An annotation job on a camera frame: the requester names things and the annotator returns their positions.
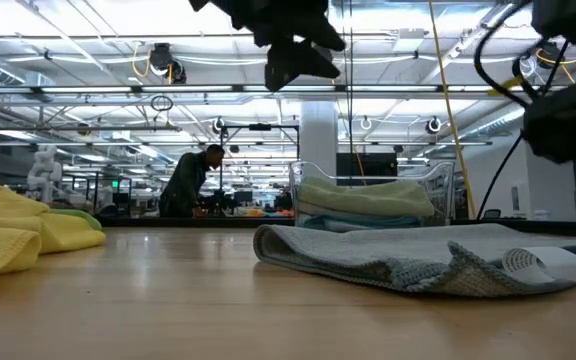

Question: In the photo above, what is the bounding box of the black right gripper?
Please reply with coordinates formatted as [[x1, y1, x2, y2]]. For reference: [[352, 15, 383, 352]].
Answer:
[[523, 82, 576, 164]]

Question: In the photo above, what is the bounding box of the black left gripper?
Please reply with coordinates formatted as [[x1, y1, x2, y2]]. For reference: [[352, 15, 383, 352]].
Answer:
[[227, 0, 347, 94]]

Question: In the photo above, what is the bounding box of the pale green towel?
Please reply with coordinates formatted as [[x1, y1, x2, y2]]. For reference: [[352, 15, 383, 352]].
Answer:
[[297, 175, 436, 219]]

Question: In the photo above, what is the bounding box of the light blue towel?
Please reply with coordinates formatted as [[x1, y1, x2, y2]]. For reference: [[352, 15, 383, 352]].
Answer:
[[300, 213, 423, 233]]

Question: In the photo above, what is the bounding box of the blue-grey towel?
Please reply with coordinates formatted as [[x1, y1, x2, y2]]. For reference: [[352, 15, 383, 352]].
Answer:
[[252, 223, 576, 299]]

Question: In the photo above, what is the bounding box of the yellow towel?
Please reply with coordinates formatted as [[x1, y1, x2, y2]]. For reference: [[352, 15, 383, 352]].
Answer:
[[0, 179, 107, 291]]

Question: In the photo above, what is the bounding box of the black background screen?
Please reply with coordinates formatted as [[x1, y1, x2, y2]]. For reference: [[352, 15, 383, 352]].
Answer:
[[336, 152, 399, 187]]

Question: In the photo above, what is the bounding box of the clear plastic bin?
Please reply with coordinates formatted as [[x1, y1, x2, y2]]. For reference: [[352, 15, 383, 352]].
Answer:
[[289, 160, 457, 229]]

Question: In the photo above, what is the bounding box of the person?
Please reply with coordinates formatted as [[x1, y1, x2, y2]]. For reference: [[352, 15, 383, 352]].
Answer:
[[158, 143, 226, 219]]

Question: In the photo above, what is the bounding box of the bright green towel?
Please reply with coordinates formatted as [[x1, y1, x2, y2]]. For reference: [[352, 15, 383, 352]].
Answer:
[[50, 208, 103, 232]]

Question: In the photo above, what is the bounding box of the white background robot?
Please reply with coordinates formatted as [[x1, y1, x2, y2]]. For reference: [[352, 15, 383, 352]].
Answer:
[[26, 144, 63, 201]]

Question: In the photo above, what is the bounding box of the ceiling cable reel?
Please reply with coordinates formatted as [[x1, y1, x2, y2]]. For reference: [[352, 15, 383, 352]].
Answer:
[[147, 42, 188, 85], [535, 41, 569, 70]]

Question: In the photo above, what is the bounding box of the black background workstation frame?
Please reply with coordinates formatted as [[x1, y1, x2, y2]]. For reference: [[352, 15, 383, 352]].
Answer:
[[217, 123, 302, 196]]

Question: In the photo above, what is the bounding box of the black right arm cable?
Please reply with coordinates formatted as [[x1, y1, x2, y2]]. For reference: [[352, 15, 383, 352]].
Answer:
[[472, 0, 572, 221]]

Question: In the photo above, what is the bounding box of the yellow cable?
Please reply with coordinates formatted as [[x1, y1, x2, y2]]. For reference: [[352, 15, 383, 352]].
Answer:
[[427, 0, 477, 220]]

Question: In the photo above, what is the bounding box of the black metal table frame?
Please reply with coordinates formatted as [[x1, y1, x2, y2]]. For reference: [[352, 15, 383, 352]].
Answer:
[[95, 214, 576, 236]]

